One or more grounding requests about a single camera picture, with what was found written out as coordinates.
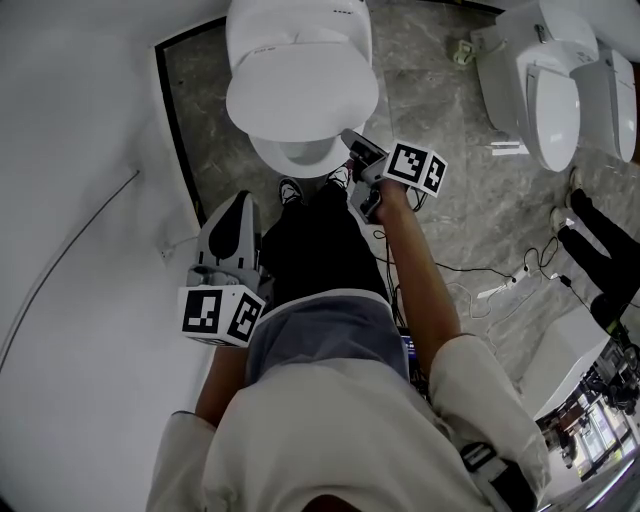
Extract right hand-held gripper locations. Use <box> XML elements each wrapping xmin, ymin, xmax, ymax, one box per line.
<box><xmin>340</xmin><ymin>128</ymin><xmax>448</xmax><ymax>226</ymax></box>

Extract white rectangular cabinet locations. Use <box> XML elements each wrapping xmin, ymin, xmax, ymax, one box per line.
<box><xmin>532</xmin><ymin>304</ymin><xmax>615</xmax><ymax>421</ymax></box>

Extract black floor cable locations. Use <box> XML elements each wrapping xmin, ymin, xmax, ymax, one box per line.
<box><xmin>434</xmin><ymin>234</ymin><xmax>561</xmax><ymax>281</ymax></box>

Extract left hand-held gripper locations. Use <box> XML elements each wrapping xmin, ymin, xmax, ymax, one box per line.
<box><xmin>178</xmin><ymin>191</ymin><xmax>274</xmax><ymax>349</ymax></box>

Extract person's left forearm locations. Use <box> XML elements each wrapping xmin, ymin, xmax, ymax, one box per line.
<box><xmin>193</xmin><ymin>344</ymin><xmax>251</xmax><ymax>429</ymax></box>

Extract black waist device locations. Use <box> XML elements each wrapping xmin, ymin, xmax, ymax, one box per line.
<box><xmin>397</xmin><ymin>324</ymin><xmax>434</xmax><ymax>396</ymax></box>

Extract person's white shirt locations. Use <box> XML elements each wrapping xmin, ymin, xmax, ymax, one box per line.
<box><xmin>147</xmin><ymin>289</ymin><xmax>551</xmax><ymax>512</ymax></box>

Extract black and white shoulder strap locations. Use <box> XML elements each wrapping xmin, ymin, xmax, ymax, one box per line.
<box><xmin>459</xmin><ymin>442</ymin><xmax>540</xmax><ymax>509</ymax></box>

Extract black wall cable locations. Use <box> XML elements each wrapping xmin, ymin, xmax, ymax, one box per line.
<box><xmin>0</xmin><ymin>169</ymin><xmax>141</xmax><ymax>371</ymax></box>

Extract white toilet lid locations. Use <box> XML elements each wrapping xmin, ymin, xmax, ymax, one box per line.
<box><xmin>225</xmin><ymin>27</ymin><xmax>380</xmax><ymax>142</ymax></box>

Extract white power strip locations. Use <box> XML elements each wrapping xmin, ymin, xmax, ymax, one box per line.
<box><xmin>477</xmin><ymin>272</ymin><xmax>531</xmax><ymax>301</ymax></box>

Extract white wall socket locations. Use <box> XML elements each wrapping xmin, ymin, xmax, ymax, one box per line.
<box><xmin>158</xmin><ymin>233</ymin><xmax>194</xmax><ymax>262</ymax></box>

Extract person's right shoe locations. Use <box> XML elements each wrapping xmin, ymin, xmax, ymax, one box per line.
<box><xmin>325</xmin><ymin>164</ymin><xmax>354</xmax><ymax>190</ymax></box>

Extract person's shoe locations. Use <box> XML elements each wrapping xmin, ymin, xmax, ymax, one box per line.
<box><xmin>325</xmin><ymin>164</ymin><xmax>354</xmax><ymax>190</ymax></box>
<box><xmin>277</xmin><ymin>177</ymin><xmax>305</xmax><ymax>206</ymax></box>

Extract white tank toilet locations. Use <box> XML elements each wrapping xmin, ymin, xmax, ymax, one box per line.
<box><xmin>569</xmin><ymin>42</ymin><xmax>640</xmax><ymax>164</ymax></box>
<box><xmin>473</xmin><ymin>0</ymin><xmax>601</xmax><ymax>174</ymax></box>

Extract black skirting strip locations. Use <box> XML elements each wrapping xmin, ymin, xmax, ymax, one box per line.
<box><xmin>153</xmin><ymin>14</ymin><xmax>229</xmax><ymax>229</ymax></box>

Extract person's black trousers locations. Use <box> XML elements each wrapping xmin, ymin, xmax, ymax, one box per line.
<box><xmin>259</xmin><ymin>179</ymin><xmax>392</xmax><ymax>307</ymax></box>

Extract person's left shoe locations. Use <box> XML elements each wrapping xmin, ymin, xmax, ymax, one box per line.
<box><xmin>277</xmin><ymin>177</ymin><xmax>305</xmax><ymax>206</ymax></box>

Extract white rounded toilet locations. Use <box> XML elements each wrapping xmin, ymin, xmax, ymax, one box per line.
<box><xmin>225</xmin><ymin>0</ymin><xmax>374</xmax><ymax>180</ymax></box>

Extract person's right forearm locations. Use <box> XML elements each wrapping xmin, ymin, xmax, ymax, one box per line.
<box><xmin>373</xmin><ymin>182</ymin><xmax>464</xmax><ymax>361</ymax></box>

